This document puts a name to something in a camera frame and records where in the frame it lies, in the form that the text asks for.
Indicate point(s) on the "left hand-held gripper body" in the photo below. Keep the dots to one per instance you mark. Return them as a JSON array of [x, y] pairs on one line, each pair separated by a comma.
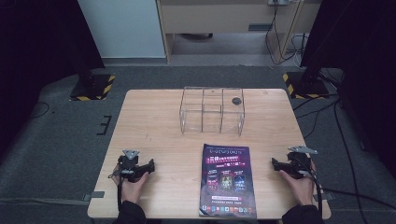
[[129, 169]]

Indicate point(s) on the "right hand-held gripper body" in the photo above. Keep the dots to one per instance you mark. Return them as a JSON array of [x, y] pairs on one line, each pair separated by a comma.
[[299, 165]]

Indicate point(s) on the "purple magazine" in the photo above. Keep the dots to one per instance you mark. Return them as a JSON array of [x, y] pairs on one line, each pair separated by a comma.
[[227, 182]]

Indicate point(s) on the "clear acrylic rack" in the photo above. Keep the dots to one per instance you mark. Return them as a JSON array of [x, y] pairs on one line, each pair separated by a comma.
[[211, 110]]

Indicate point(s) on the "person's left hand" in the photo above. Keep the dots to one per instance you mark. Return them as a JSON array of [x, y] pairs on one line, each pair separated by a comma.
[[132, 189]]

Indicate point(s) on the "person's right hand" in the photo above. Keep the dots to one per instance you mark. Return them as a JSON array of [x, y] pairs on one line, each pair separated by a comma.
[[300, 188]]

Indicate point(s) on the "grey tape piece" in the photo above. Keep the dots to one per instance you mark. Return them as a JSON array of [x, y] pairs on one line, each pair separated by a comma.
[[326, 196], [94, 195]]

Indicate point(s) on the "black floor tape mark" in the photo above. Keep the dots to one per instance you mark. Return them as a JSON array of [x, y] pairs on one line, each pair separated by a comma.
[[104, 125]]

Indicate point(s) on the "black round table cap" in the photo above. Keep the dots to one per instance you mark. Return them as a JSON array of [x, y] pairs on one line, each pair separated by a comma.
[[236, 100]]

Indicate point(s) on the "striped black stand base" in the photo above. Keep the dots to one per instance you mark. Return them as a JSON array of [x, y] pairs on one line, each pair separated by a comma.
[[93, 87], [306, 87]]

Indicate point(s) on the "black stand pole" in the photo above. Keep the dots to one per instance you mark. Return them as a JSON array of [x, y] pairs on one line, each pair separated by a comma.
[[84, 67], [313, 67]]

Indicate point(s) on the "dark curtain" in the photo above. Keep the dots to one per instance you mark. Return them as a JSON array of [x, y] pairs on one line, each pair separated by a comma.
[[364, 62], [37, 62]]

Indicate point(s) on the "dark round object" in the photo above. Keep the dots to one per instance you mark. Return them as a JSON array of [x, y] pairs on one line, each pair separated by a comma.
[[196, 36]]

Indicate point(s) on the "white panel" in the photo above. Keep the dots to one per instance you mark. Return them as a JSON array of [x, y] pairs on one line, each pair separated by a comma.
[[121, 28]]

